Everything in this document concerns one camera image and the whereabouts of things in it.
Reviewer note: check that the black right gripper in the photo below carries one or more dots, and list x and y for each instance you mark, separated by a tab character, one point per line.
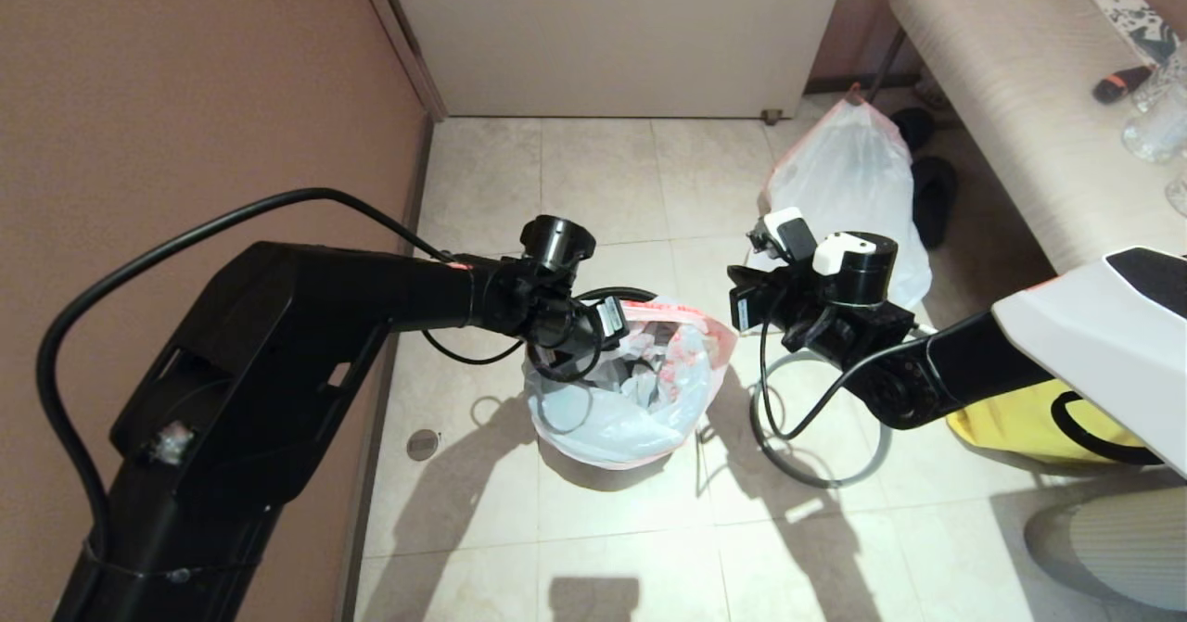
805	311

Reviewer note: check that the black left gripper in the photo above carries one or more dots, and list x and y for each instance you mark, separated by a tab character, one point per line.
566	330

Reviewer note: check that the translucent white trash bag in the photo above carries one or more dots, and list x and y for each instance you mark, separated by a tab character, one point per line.
631	409

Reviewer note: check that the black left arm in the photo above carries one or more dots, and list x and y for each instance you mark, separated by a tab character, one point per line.
278	372

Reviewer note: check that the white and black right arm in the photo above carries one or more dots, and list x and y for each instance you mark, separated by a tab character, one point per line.
1066	344

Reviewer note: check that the black trash bin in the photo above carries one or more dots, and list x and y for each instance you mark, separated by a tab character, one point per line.
617	293

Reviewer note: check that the yellow bag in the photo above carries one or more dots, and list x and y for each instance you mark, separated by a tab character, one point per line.
1011	418

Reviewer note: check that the black slipper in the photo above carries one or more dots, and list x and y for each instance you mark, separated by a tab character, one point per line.
937	200
918	127

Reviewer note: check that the white door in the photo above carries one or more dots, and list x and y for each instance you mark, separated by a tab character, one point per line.
612	38

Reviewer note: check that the beige bench with metal legs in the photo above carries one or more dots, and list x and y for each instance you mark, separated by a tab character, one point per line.
1020	94

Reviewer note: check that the black and orange remote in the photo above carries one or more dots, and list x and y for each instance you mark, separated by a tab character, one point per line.
1124	84

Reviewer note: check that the small clear glass cup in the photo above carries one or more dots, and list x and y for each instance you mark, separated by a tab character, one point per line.
1180	194

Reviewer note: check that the grey ribbed rounded object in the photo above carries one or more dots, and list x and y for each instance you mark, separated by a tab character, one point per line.
1104	557

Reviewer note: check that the black and white brochure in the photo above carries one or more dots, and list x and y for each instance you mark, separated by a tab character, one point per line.
1142	24

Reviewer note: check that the small silver wrist camera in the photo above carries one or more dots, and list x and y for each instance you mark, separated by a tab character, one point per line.
612	316
745	309

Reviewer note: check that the beige door frame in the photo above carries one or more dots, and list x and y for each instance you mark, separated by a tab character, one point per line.
403	47

